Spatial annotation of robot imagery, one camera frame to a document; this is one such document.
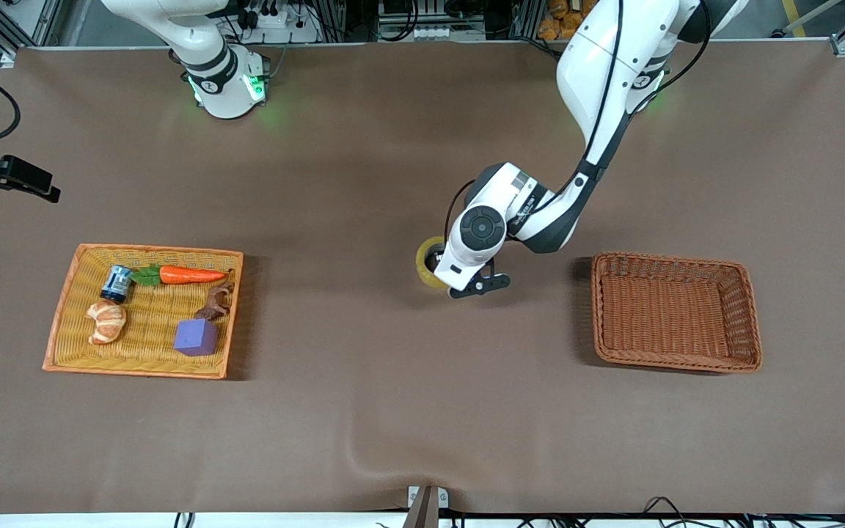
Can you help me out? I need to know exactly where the orange toy carrot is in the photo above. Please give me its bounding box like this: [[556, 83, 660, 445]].
[[131, 264, 228, 287]]

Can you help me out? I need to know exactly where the white power strip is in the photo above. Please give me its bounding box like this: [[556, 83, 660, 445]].
[[243, 6, 321, 43]]

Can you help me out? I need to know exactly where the orange wicker tray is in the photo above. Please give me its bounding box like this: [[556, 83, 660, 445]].
[[43, 244, 244, 380]]

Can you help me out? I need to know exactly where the purple cube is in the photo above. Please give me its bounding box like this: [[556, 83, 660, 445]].
[[174, 318, 219, 357]]

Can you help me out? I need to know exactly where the orange snack bag pile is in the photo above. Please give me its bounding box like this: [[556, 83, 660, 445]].
[[538, 0, 599, 42]]

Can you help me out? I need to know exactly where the brown wicker basket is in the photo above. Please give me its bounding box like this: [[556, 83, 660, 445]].
[[590, 252, 763, 374]]

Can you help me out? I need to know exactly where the toy croissant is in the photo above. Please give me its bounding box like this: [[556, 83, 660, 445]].
[[86, 299, 128, 345]]

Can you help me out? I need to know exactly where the blue battery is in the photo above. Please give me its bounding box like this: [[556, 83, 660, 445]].
[[100, 265, 133, 304]]

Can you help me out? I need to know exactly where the brown toy pretzel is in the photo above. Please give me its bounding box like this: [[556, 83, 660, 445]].
[[194, 281, 236, 321]]

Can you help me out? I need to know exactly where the clear yellowish tape roll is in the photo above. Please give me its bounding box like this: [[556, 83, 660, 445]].
[[415, 236, 453, 289]]

